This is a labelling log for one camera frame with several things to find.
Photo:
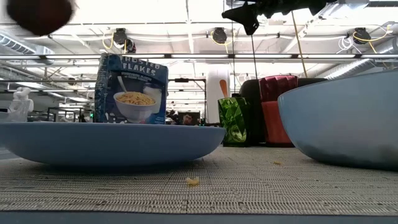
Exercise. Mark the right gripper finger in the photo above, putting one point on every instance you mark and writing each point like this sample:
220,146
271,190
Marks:
237,14
253,21

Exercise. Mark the blue frosted flakes cereal box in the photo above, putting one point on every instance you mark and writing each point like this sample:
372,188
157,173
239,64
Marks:
133,77

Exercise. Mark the blue plate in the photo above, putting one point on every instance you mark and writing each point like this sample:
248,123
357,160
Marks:
109,143

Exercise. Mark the dark red cup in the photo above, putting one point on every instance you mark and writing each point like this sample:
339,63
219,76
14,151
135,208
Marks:
40,15

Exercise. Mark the long overhead light bar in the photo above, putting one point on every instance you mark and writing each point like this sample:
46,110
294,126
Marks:
202,56

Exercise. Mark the white column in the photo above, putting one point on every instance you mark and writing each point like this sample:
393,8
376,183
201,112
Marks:
214,93

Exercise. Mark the red faceted cup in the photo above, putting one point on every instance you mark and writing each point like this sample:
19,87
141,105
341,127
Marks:
273,118

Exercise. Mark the green faceted cup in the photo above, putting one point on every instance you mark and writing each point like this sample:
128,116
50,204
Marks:
233,124

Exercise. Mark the person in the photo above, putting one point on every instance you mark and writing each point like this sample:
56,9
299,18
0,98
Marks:
188,119

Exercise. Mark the blue bowl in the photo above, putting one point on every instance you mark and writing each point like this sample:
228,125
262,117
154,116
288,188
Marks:
342,124

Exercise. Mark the small cereal crumb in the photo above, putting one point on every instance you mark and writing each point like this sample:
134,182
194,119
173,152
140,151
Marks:
276,162

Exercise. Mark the large yellow cereal flake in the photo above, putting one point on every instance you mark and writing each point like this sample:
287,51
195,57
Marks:
192,181

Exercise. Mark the beige woven placemat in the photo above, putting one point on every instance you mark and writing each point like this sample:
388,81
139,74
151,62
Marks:
248,193

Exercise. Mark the white plastic object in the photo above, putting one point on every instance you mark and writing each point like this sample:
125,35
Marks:
23,95

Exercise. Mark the black background frame stand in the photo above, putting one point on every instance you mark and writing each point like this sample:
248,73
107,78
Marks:
186,80

